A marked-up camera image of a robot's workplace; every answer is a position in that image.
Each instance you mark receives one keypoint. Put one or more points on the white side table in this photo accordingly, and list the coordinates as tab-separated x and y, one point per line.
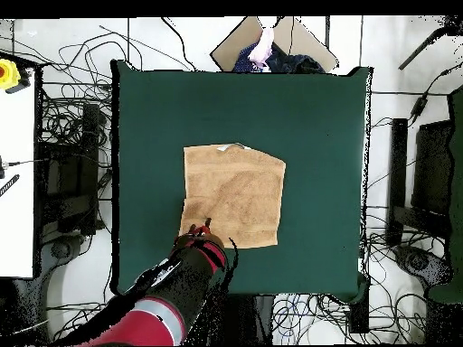
16	180

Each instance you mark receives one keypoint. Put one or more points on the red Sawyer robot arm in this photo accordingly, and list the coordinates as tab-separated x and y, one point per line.
144	325

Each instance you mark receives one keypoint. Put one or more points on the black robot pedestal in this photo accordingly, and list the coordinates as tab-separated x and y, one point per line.
246	318

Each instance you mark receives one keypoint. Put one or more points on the black equipment box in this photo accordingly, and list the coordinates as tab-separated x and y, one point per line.
72	180

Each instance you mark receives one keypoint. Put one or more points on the dark blue laundry pile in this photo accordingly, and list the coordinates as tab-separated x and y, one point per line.
289	63

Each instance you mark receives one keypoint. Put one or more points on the orange terry towel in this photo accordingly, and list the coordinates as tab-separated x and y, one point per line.
235	180

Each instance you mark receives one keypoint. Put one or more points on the brown cardboard box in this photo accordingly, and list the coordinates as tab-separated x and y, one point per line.
231	50

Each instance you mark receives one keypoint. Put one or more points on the dark green table cloth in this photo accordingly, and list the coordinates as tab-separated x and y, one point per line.
162	108

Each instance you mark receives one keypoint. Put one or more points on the pink cloth item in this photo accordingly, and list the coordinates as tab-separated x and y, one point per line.
262	47

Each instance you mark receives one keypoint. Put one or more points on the black thin rod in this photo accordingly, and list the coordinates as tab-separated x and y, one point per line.
423	47

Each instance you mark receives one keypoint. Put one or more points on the black upright bar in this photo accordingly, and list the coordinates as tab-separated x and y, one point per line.
398	162

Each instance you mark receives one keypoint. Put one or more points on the yellow emergency stop button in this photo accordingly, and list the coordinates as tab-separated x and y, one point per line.
8	74

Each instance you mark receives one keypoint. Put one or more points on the black flat panel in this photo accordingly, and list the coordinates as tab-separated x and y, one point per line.
432	166

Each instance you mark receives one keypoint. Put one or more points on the grey round pedestal foot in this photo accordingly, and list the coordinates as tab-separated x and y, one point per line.
417	261
59	250

